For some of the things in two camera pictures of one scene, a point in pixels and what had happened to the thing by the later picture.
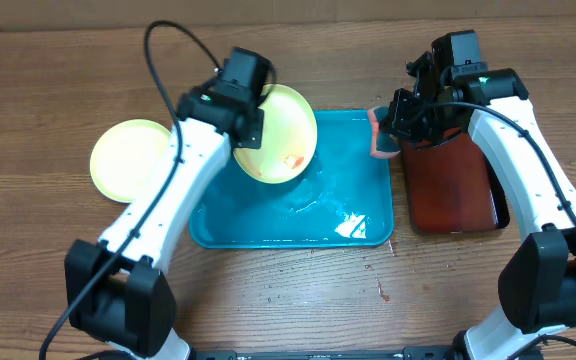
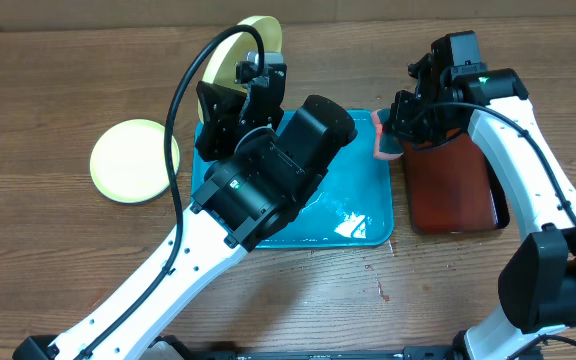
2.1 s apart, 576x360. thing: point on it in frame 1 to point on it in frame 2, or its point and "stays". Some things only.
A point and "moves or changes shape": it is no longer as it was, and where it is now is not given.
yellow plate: x=289 y=138 moves or changes shape
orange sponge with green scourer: x=383 y=144 stays
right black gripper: x=399 y=125 stays
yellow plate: x=127 y=156 stays
